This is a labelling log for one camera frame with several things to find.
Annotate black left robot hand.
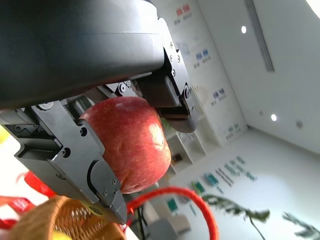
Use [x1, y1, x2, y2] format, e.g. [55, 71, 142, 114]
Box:
[0, 0, 201, 225]

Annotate red apple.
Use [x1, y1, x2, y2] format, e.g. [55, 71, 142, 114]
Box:
[78, 96, 172, 195]

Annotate red printed ribbon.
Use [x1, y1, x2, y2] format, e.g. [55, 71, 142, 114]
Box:
[0, 172, 57, 230]

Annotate brown wicker basket red handle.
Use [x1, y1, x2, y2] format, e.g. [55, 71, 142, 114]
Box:
[14, 186, 220, 240]

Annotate green pear with stem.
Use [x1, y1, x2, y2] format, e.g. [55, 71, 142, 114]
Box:
[0, 124, 12, 145]

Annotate white shelf cabinet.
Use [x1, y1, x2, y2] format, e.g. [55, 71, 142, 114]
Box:
[159, 0, 249, 176]

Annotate long ceiling strip light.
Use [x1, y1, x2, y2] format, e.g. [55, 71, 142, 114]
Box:
[246, 0, 275, 73]

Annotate green pear without stem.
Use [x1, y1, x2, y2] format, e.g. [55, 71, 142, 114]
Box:
[51, 230, 72, 240]

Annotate green leafy plant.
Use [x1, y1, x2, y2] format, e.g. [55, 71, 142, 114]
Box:
[201, 194, 320, 240]

